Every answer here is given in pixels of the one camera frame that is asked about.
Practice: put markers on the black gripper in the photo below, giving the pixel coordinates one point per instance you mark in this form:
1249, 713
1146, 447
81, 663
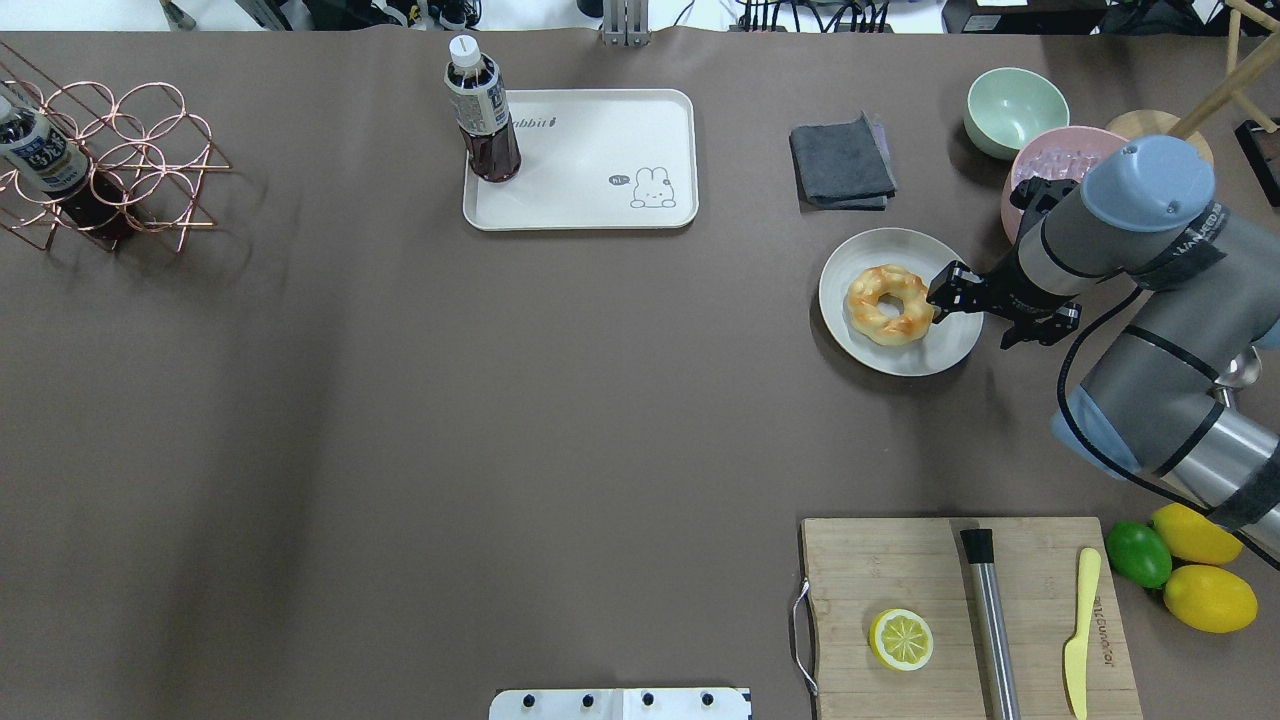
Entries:
1020, 284

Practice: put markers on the white round plate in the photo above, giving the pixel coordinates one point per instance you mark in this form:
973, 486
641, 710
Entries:
944, 345

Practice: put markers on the glazed donut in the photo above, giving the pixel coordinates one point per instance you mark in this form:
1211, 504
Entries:
888, 304

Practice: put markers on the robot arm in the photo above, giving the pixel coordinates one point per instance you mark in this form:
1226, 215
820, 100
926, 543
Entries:
1207, 279

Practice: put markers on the cream rabbit tray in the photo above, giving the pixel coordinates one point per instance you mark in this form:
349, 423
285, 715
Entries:
594, 159

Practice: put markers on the tea bottle on tray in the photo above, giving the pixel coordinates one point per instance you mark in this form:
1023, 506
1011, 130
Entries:
480, 106

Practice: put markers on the grey folded cloth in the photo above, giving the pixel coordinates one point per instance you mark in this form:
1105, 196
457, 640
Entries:
844, 166

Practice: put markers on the pink bowl with ice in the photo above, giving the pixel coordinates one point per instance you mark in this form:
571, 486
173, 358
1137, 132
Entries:
1069, 152

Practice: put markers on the green bowl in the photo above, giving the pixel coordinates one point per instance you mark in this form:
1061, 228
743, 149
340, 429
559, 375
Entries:
1007, 107

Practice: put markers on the steel muddler black tip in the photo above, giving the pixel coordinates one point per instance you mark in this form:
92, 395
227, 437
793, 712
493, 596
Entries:
979, 552

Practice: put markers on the metal scoop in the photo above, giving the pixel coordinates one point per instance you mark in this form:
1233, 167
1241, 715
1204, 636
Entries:
1243, 371

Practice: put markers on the bamboo cutting board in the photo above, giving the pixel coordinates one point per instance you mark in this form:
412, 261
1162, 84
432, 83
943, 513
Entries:
858, 567

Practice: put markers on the green lime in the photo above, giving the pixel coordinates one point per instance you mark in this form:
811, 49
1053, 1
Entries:
1136, 552

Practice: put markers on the yellow lemon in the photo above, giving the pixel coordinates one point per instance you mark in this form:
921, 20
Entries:
1210, 599
1193, 538

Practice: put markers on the lemon half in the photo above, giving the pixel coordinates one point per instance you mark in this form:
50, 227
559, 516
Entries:
901, 639

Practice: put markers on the yellow plastic knife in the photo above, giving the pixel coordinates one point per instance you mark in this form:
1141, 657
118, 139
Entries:
1075, 652

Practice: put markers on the wooden mug tree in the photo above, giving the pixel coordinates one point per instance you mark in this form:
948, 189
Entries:
1241, 73

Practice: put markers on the tea bottle in rack front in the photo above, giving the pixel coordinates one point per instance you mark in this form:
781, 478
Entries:
90, 200

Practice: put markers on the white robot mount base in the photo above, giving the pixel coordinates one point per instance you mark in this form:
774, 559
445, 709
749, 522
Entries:
623, 703

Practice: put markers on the copper wire bottle rack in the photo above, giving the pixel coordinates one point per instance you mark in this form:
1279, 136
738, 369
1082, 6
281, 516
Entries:
158, 152

